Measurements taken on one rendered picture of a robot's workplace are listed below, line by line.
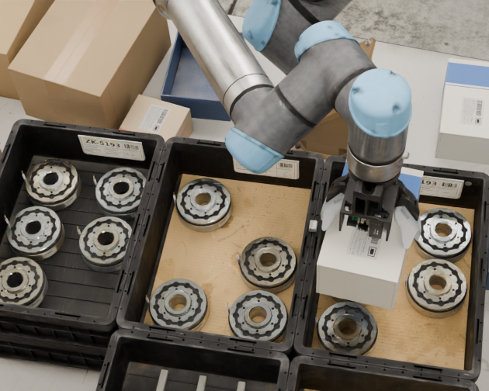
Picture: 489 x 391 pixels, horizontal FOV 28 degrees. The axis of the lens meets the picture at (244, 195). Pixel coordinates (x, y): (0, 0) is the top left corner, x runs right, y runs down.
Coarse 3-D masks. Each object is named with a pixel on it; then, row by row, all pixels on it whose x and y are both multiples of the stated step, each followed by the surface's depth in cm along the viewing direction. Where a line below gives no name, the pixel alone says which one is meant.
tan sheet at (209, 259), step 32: (256, 192) 186; (288, 192) 186; (224, 224) 183; (256, 224) 183; (288, 224) 182; (192, 256) 180; (224, 256) 179; (224, 288) 176; (288, 288) 175; (224, 320) 172; (256, 320) 172
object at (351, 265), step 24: (408, 168) 150; (336, 216) 146; (336, 240) 144; (360, 240) 144; (384, 240) 143; (336, 264) 142; (360, 264) 142; (384, 264) 141; (336, 288) 146; (360, 288) 144; (384, 288) 142
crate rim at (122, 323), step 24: (168, 144) 181; (192, 144) 181; (216, 144) 181; (312, 192) 174; (144, 216) 173; (312, 216) 171; (144, 240) 170; (120, 312) 163; (192, 336) 160; (216, 336) 160; (288, 336) 159
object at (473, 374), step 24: (432, 168) 175; (480, 216) 170; (312, 240) 168; (480, 240) 167; (312, 264) 166; (480, 264) 166; (480, 288) 162; (480, 312) 159; (480, 336) 157; (360, 360) 156; (384, 360) 156; (480, 360) 155
